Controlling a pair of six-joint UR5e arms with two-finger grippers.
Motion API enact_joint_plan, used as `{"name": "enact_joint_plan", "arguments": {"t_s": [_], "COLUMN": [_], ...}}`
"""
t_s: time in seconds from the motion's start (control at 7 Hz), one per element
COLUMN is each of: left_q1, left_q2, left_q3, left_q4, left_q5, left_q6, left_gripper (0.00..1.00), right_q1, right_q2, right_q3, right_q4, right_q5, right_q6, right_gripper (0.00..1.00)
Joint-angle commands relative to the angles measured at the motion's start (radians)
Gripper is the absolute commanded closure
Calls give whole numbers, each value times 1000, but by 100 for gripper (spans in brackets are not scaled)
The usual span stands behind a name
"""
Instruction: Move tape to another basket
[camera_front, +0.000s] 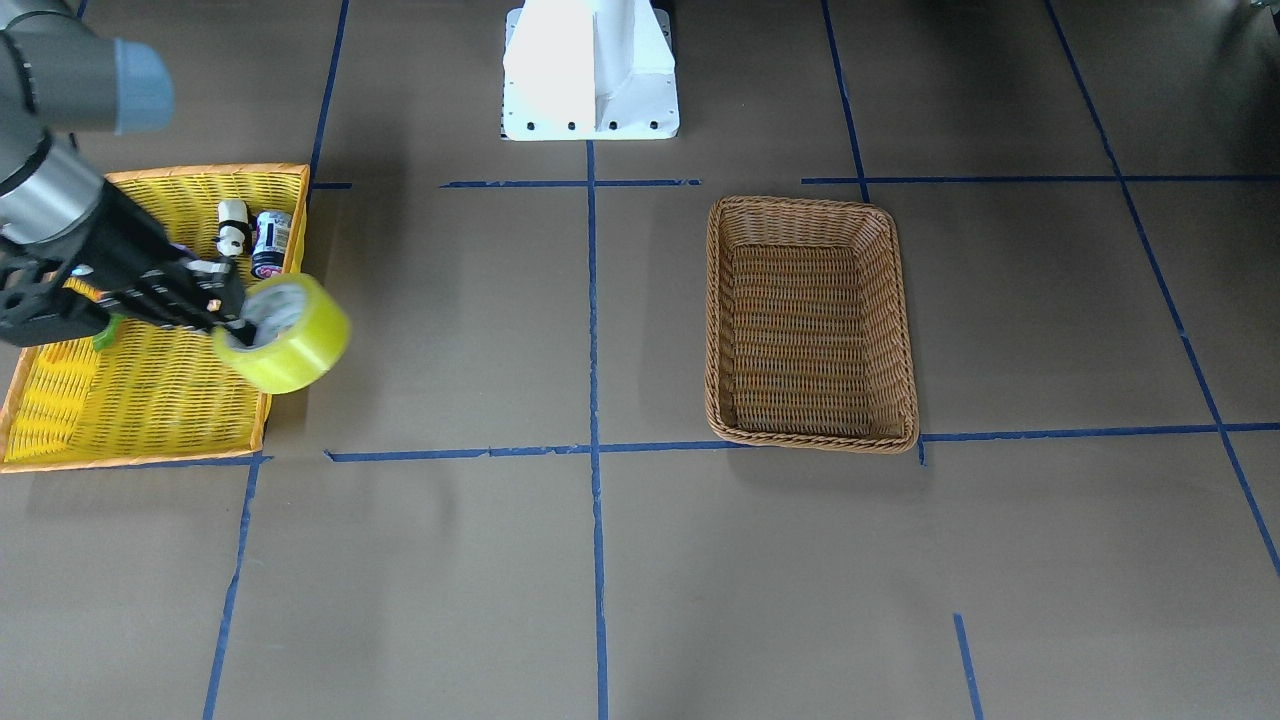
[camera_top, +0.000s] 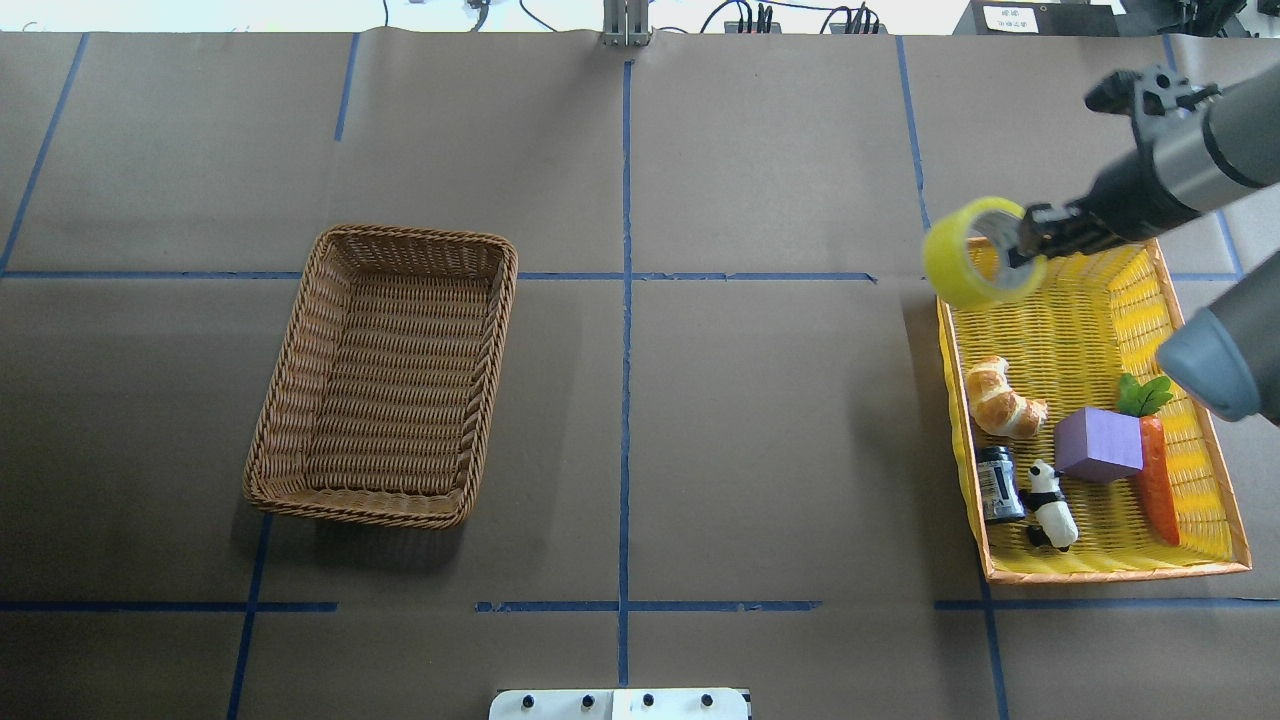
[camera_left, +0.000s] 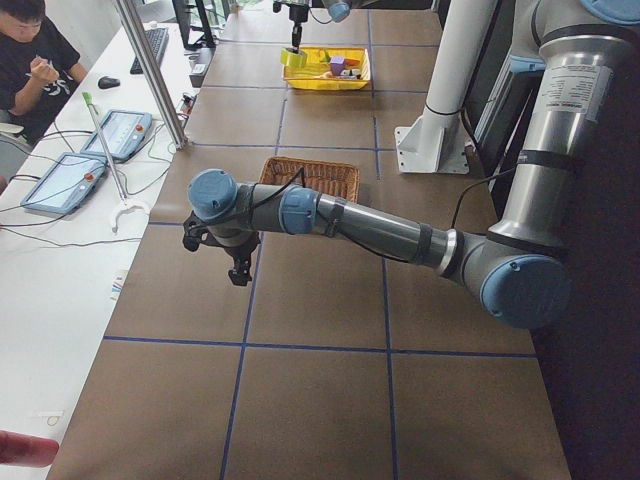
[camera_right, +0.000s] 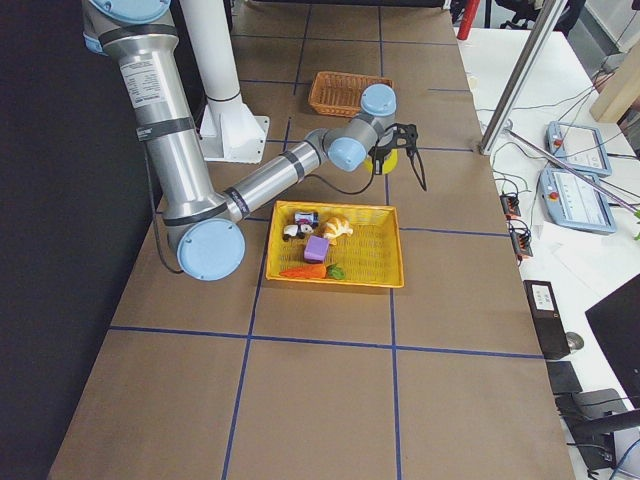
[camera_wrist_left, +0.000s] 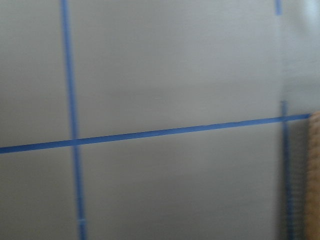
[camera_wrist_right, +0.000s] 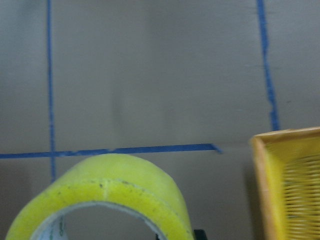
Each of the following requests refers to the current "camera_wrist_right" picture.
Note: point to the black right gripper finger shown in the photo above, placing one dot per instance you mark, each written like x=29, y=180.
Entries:
x=200, y=234

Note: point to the yellow tape roll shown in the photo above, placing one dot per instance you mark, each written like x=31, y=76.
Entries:
x=120, y=181

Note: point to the yellow plastic basket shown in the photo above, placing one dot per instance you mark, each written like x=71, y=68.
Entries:
x=287, y=167

